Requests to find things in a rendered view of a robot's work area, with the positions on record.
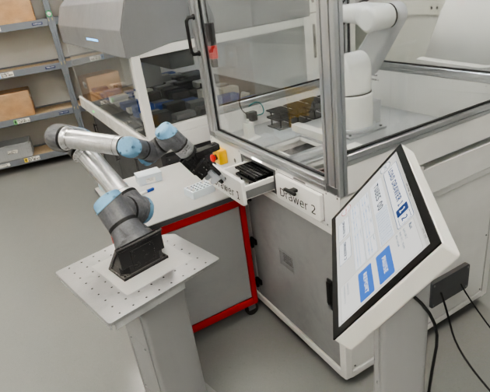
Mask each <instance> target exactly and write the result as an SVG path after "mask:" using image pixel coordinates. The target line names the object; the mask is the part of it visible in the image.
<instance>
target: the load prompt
mask: <svg viewBox="0 0 490 392"><path fill-rule="evenodd" d="M383 178H384V181H385V184H386V187H387V193H388V196H389V199H390V204H391V208H392V211H393V214H394V219H395V222H396V226H397V230H399V229H400V228H401V227H402V226H403V225H404V224H405V223H406V222H407V221H408V220H409V219H410V218H411V217H412V216H413V215H414V214H415V213H414V210H413V208H412V206H411V202H410V199H409V197H408V193H407V191H406V188H405V185H404V181H403V179H402V176H401V173H400V170H399V168H398V165H397V161H395V162H394V163H393V164H392V166H391V167H390V168H389V169H388V170H387V171H386V172H385V173H384V174H383Z"/></svg>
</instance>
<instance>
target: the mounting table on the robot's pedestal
mask: <svg viewBox="0 0 490 392"><path fill-rule="evenodd" d="M162 238H163V242H165V243H167V244H169V245H170V246H172V247H174V248H176V249H178V250H179V251H181V252H183V253H184V254H186V255H187V256H189V257H192V258H193V259H191V260H189V261H187V262H186V263H184V264H182V265H181V266H179V267H177V268H175V269H173V270H172V271H170V272H168V273H166V274H165V275H163V276H161V277H159V278H157V279H156V280H154V281H152V282H150V283H149V284H147V285H145V286H143V287H141V288H140V289H138V290H136V291H135V292H133V293H131V294H129V295H128V296H127V295H126V294H124V293H123V292H122V291H121V290H120V289H119V288H118V287H116V286H115V285H114V284H112V283H111V282H110V281H108V280H107V279H106V278H104V277H103V276H102V275H101V274H100V273H99V272H98V271H96V270H95V269H94V268H92V266H93V265H95V264H98V263H100V262H101V261H104V260H106V259H107V258H109V257H112V256H113V254H114V250H115V247H114V244H112V245H110V246H108V247H106V248H104V249H102V250H100V251H98V252H96V253H94V254H91V255H89V256H88V257H85V258H83V259H82V260H80V261H77V262H75V263H74V264H70V265H69V266H67V267H65V268H62V269H61V270H59V271H57V272H56V275H57V276H58V277H59V278H60V279H61V282H62V283H63V284H64V285H65V286H66V287H67V288H68V289H69V290H70V291H71V292H72V293H73V294H74V295H75V296H76V297H77V298H79V299H80V300H81V301H82V302H83V303H84V304H85V305H86V306H87V307H88V308H89V309H90V310H91V311H92V312H93V313H94V314H95V315H96V316H97V317H98V318H99V319H100V320H101V321H102V322H104V323H105V324H106V325H107V326H108V327H109V328H110V329H111V330H112V327H111V326H113V325H115V328H116V330H117V329H119V328H120V327H123V326H124V325H125V324H127V323H129V322H131V321H132V320H134V319H135V318H137V317H139V316H141V315H142V314H144V313H145V312H147V311H149V310H150V309H152V308H153V307H155V306H157V305H159V304H160V303H162V302H163V301H165V300H167V299H169V298H170V297H171V296H174V295H175V294H177V293H178V292H180V291H182V290H183V289H185V284H184V283H185V282H186V281H188V280H190V279H191V278H193V277H194V276H196V275H198V274H200V273H202V272H203V271H205V270H206V269H208V268H210V267H211V266H213V265H215V264H217V263H219V258H218V257H216V256H215V255H213V254H211V253H209V252H208V251H206V250H203V249H202V248H200V247H198V246H196V245H194V244H193V243H191V242H189V241H187V240H185V239H183V238H181V237H180V236H178V235H176V234H166V235H162Z"/></svg>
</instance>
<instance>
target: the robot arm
mask: <svg viewBox="0 0 490 392"><path fill-rule="evenodd" d="M155 135H156V137H155V138H154V139H152V140H151V141H146V140H143V139H139V138H135V137H131V136H125V137H124V136H120V135H109V134H102V133H96V132H91V131H89V130H87V129H85V128H80V127H75V126H71V125H67V124H53V125H51V126H49V127H48V128H47V130H46V131H45V133H44V141H45V143H46V144H47V146H48V147H49V148H50V149H52V150H54V151H57V152H66V153H68V154H69V155H70V156H71V157H72V159H73V160H74V161H75V162H77V163H81V164H82V165H83V166H84V167H85V168H86V169H87V171H88V172H89V173H90V174H91V175H92V177H93V178H94V179H95V180H96V182H97V183H98V184H99V185H100V186H101V187H102V188H103V189H104V190H105V192H106V194H104V195H102V196H101V197H100V198H99V199H98V200H97V201H96V202H95V204H94V206H93V208H94V210H95V212H96V214H97V215H98V216H99V218H100V220H101V221H102V223H103V224H104V225H105V227H106V229H107V231H108V232H109V234H110V235H111V236H112V238H113V242H114V247H115V250H116V249H117V248H118V247H121V246H123V245H125V244H126V243H129V242H131V241H133V240H136V239H138V238H139V237H141V236H144V235H145V234H147V233H150V232H152V230H151V229H150V228H149V227H148V226H147V225H145V223H147V222H148V221H149V220H150V219H151V218H152V216H153V213H154V204H153V202H152V200H151V199H150V198H148V197H146V196H142V195H141V194H140V193H139V192H138V191H137V190H136V189H135V188H134V187H129V186H128V185H127V184H126V183H125V182H124V181H123V179H122V178H121V177H120V176H119V175H118V174H117V172H116V171H115V170H114V169H113V168H112V166H111V165H110V164H109V163H108V162H107V161H106V160H105V159H104V158H103V157H102V156H101V154H100V153H104V154H110V155H116V156H124V157H127V158H135V159H138V160H139V161H140V163H142V164H144V165H145V166H150V165H151V164H153V163H154V162H156V161H157V160H158V159H159V158H160V157H162V156H163V155H165V154H166V153H167V152H169V151H170V150H172V151H173V152H175V153H176V154H177V155H178V156H179V157H180V158H181V159H180V160H179V162H180V163H182V164H183V165H184V166H185V167H186V168H187V169H188V170H189V171H190V172H192V173H193V174H194V175H196V176H197V177H199V178H200V179H201V180H203V179H204V178H205V179H206V180H209V179H211V184H215V183H216V182H218V181H219V180H221V179H222V180H223V181H226V179H225V177H224V176H223V175H222V173H221V172H220V171H219V170H218V169H217V168H216V167H214V166H213V164H212V163H211V162H210V161H209V160H208V159H206V158H205V156H206V155H208V154H210V153H212V152H216V151H218V150H220V146H219V143H217V142H212V143H210V144H208V145H205V146H202V147H201V148H198V149H196V147H195V146H194V145H193V144H192V143H191V142H190V141H189V140H188V139H187V138H186V137H185V136H184V135H182V134H181V133H180V132H179V131H178V130H177V128H175V127H174V126H173V125H172V124H171V123H169V122H163V123H162V124H161V125H160V126H159V127H158V128H157V129H156V131H155Z"/></svg>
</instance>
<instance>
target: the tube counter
mask: <svg viewBox="0 0 490 392"><path fill-rule="evenodd" d="M373 209H374V213H375V217H376V225H377V229H378V234H379V238H380V246H383V245H384V244H385V243H386V242H387V241H388V240H389V239H390V238H391V237H392V236H393V235H394V229H393V226H392V222H391V219H390V213H389V209H388V206H387V200H386V197H384V198H383V199H382V200H381V201H380V202H379V203H378V204H377V205H376V206H375V207H374V208H373Z"/></svg>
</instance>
